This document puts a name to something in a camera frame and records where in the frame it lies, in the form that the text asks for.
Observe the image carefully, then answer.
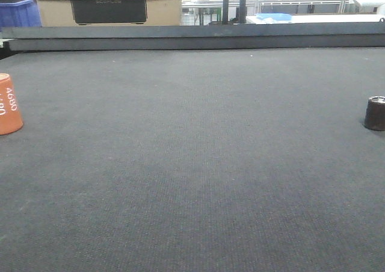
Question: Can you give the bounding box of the dark brown cylindrical capacitor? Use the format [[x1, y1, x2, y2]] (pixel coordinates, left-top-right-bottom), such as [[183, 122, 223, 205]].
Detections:
[[364, 96, 385, 131]]

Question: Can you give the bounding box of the dark grey table mat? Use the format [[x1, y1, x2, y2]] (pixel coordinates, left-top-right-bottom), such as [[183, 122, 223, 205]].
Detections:
[[1, 48, 384, 271]]

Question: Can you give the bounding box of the white background workbench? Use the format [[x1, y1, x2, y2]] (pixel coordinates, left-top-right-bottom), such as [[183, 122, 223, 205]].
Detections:
[[246, 13, 384, 24]]

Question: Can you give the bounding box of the black vertical pole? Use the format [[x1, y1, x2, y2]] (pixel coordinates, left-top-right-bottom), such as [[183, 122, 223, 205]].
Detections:
[[221, 0, 229, 25]]

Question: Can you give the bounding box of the large cardboard box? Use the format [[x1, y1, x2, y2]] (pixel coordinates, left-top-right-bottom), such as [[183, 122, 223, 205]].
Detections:
[[36, 0, 182, 26]]

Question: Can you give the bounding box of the blue crate in background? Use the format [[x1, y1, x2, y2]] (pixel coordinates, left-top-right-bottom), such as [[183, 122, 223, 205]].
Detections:
[[1, 0, 42, 29]]

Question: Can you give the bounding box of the dark metal table rail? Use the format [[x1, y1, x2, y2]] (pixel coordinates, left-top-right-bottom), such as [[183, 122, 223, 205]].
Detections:
[[1, 21, 384, 51]]

